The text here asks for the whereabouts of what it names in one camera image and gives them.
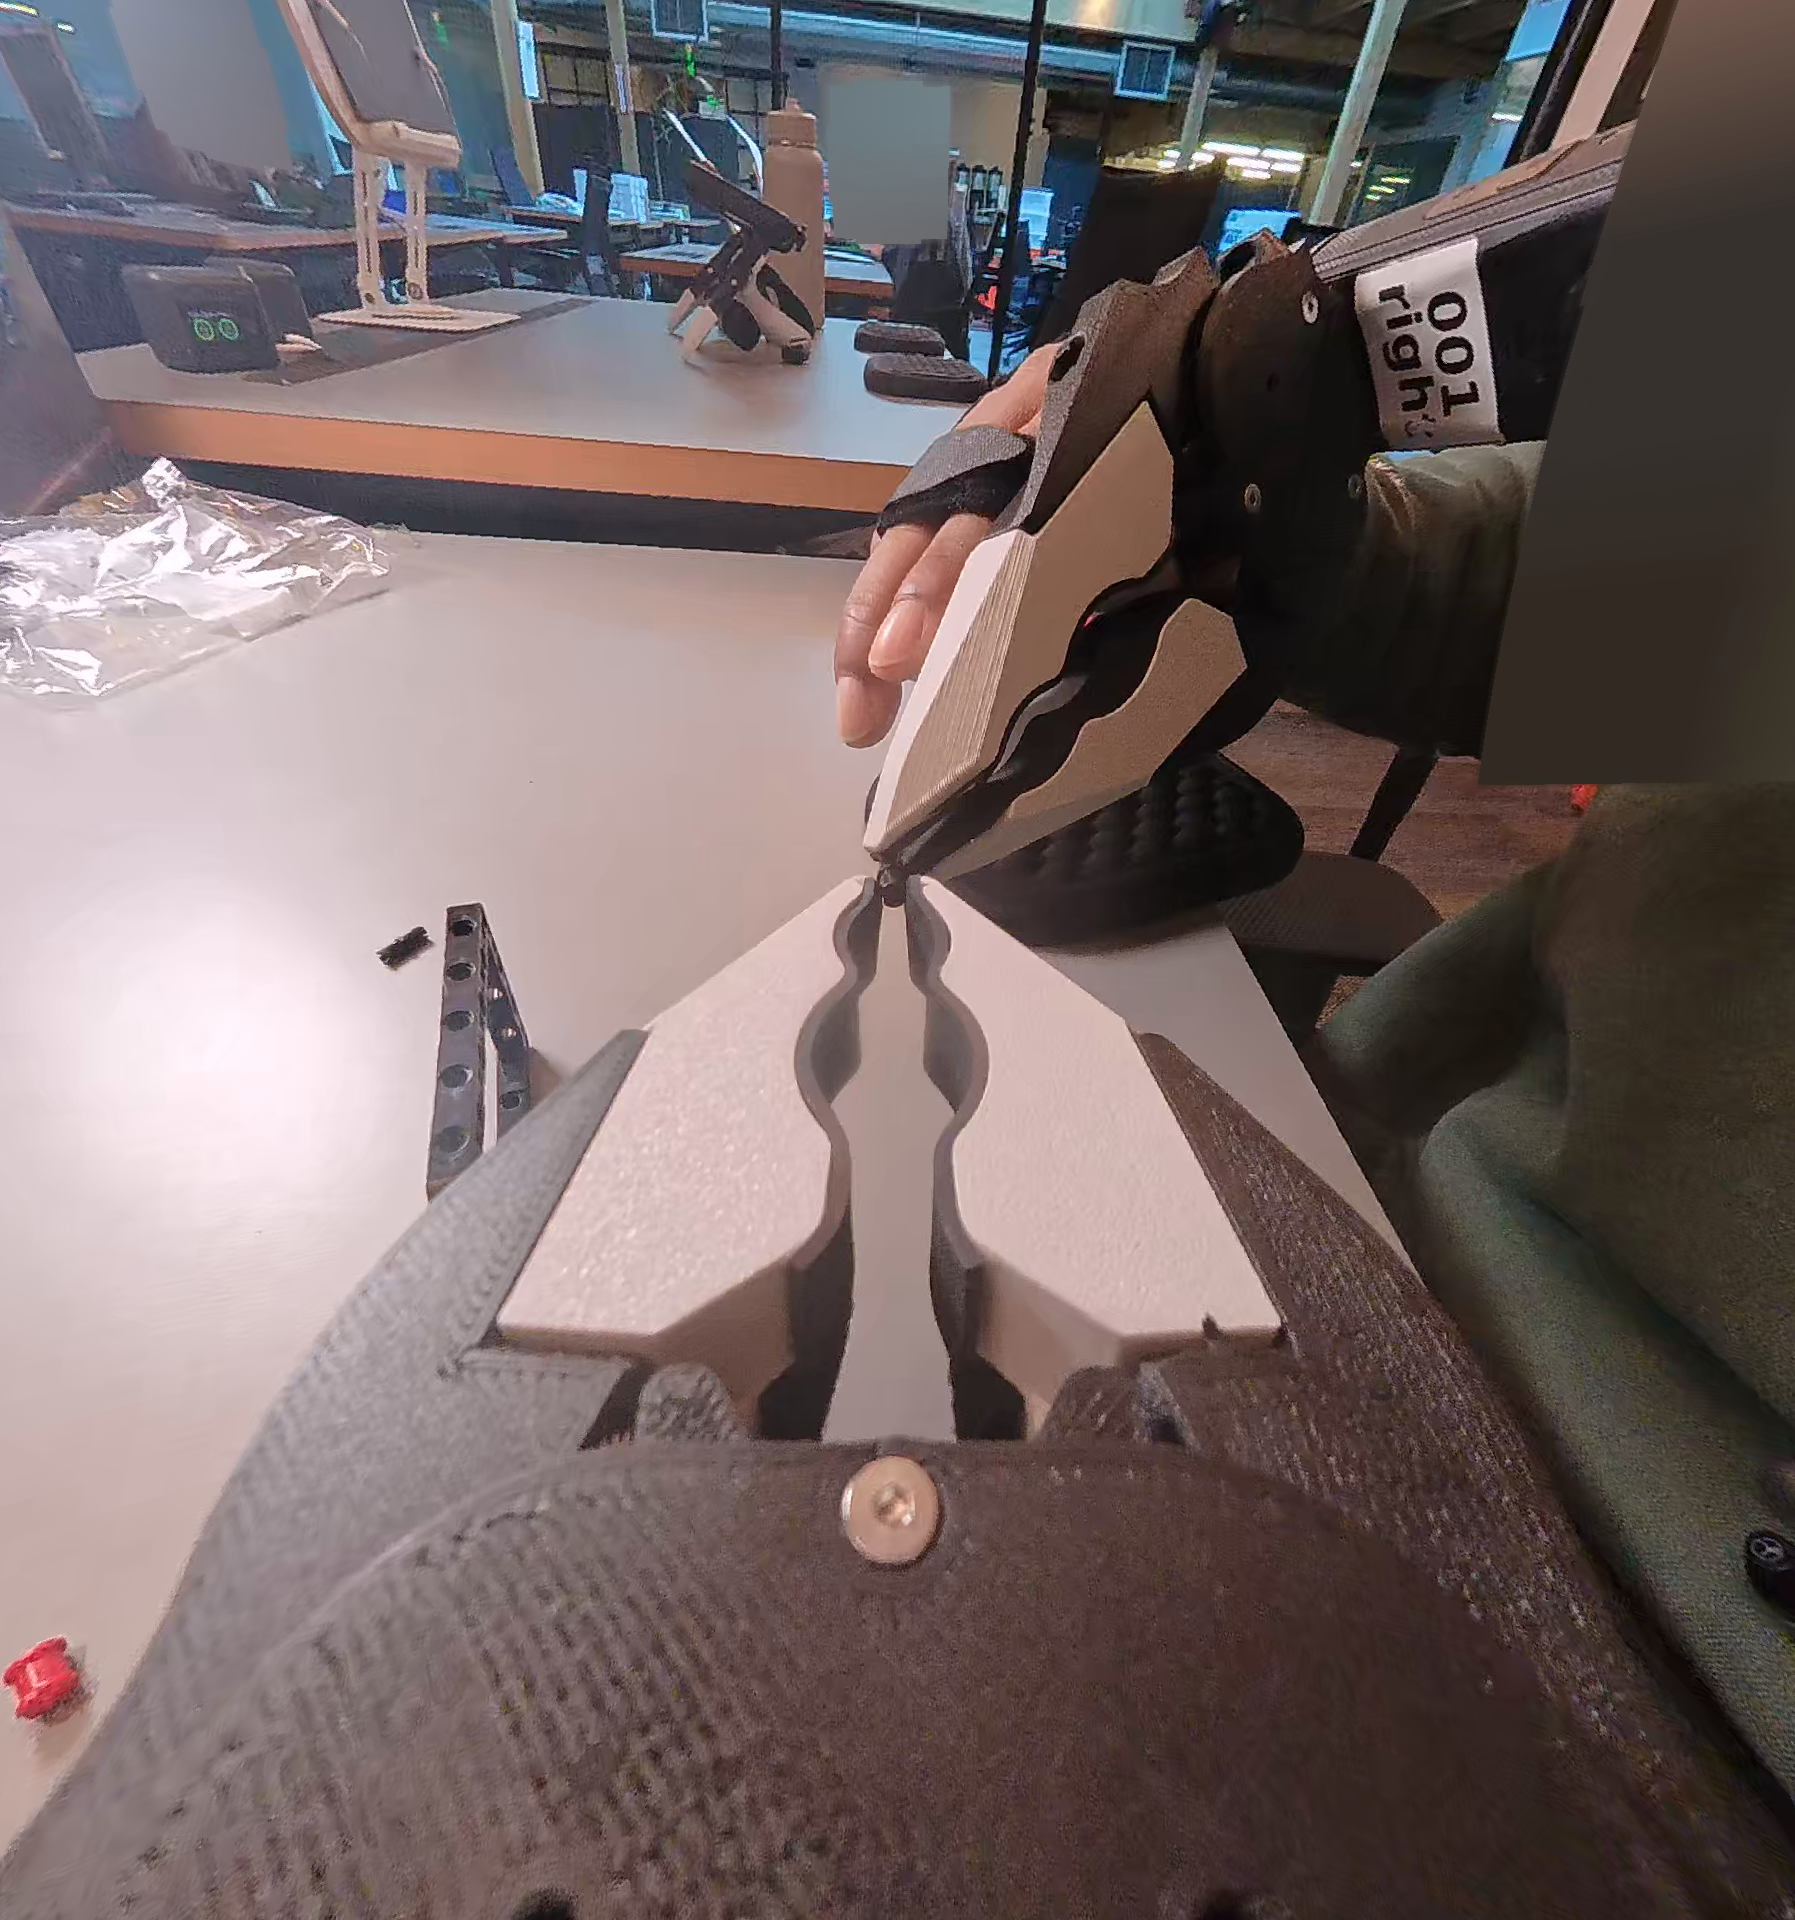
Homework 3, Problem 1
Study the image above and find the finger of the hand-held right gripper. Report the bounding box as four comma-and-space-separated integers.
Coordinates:
863, 405, 1180, 867
920, 593, 1253, 887

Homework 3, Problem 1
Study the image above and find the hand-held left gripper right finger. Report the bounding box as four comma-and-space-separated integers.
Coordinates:
905, 876, 1286, 1429

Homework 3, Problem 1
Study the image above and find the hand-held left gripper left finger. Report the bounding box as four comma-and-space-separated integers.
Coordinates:
494, 878, 856, 1439

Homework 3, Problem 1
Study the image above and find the black lego frame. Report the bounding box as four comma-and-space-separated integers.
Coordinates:
425, 902, 535, 1198

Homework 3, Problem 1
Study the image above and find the person's right forearm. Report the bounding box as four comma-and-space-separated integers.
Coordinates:
1353, 442, 1551, 759

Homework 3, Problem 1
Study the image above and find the red lego bush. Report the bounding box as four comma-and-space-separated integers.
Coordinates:
0, 1638, 88, 1719

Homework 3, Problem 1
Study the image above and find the person's right hand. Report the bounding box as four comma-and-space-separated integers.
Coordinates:
831, 340, 1077, 750

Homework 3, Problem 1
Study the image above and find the black chair armrest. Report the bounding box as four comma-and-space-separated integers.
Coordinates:
972, 750, 1445, 1037

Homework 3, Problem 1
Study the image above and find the black office chair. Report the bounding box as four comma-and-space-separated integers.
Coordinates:
1038, 157, 1228, 355

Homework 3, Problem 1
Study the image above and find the black floor lamp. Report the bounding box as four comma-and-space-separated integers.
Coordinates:
987, 0, 1051, 385

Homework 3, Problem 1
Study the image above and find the idle hand-held gripper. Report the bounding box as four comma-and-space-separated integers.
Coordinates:
668, 157, 823, 370

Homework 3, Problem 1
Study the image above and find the person's green sweatshirt torso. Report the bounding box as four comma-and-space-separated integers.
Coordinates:
1315, 781, 1795, 1877

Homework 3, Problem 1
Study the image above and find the beige water bottle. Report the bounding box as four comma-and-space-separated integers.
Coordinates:
761, 97, 831, 288

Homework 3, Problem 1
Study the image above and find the grey wood-edged desk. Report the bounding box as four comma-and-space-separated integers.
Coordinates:
80, 285, 988, 511

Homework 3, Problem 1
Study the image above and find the black desk mat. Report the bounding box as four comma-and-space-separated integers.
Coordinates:
243, 306, 597, 389

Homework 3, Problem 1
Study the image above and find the clear plastic bag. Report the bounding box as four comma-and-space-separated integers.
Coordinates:
0, 457, 396, 698

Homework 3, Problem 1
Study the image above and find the white tablet stand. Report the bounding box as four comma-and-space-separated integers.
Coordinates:
274, 0, 525, 335

